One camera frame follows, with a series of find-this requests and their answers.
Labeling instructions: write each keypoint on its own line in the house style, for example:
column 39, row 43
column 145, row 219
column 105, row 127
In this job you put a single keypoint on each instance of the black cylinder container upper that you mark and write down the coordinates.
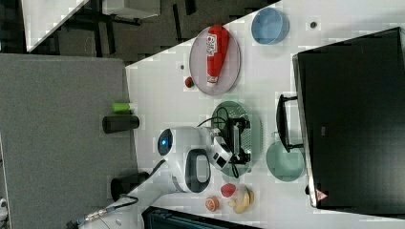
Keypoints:
column 119, row 123

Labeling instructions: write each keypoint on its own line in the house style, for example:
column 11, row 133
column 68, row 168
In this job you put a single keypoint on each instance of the silver black toaster oven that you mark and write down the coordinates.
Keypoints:
column 351, row 102

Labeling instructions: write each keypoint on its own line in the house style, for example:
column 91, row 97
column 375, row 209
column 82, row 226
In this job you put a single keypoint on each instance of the small red strawberry toy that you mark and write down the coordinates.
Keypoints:
column 189, row 83

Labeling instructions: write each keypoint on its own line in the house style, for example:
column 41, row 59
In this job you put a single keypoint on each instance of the blue metal frame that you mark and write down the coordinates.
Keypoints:
column 159, row 218

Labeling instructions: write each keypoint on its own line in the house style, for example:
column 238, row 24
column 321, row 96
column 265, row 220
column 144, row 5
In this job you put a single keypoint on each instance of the red green strawberry toy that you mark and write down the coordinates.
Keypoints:
column 228, row 190

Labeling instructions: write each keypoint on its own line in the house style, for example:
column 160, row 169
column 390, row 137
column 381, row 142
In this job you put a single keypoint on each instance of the red ketchup bottle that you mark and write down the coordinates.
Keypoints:
column 216, row 50

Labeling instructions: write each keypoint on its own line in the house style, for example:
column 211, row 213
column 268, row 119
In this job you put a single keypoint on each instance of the green plastic bottle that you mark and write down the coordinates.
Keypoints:
column 122, row 107

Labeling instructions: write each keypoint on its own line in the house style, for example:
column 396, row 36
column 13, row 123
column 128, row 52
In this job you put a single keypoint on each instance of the blue plastic cup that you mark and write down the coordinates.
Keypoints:
column 269, row 26

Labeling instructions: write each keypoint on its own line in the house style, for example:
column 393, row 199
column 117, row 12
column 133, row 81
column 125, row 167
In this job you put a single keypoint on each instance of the orange slice toy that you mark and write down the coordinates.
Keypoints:
column 212, row 204

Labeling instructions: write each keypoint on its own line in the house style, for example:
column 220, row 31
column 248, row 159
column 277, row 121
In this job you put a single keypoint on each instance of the mint green mug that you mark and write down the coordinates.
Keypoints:
column 285, row 166

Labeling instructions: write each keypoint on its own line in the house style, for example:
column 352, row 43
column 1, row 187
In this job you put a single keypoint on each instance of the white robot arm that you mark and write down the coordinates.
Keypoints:
column 188, row 154

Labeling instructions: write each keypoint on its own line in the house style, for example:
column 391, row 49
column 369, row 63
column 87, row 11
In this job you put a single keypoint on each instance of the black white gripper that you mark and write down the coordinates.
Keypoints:
column 227, row 143

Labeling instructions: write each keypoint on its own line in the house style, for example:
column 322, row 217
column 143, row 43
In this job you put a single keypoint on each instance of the grey round plate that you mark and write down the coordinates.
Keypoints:
column 198, row 65

